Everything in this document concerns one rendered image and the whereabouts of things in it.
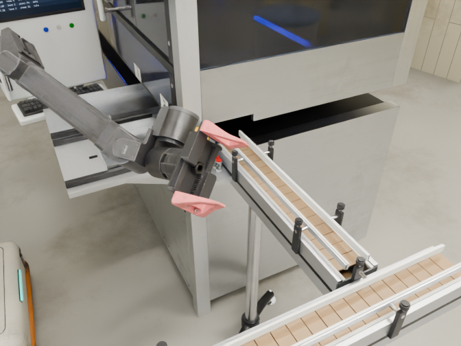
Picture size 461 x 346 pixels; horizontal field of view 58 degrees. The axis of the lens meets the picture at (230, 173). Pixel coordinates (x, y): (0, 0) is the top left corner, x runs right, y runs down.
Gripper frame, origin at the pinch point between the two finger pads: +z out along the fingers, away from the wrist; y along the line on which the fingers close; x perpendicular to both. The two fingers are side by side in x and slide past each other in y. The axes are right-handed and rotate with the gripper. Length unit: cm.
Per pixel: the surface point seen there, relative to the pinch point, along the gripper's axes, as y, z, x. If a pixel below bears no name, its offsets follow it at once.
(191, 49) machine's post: -42, -59, -19
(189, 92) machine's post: -32, -64, -27
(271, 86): -49, -56, -52
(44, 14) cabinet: -61, -162, 1
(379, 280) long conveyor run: 4, -1, -55
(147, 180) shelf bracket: -4, -90, -41
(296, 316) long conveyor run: 17.5, -7.3, -37.3
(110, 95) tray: -37, -136, -33
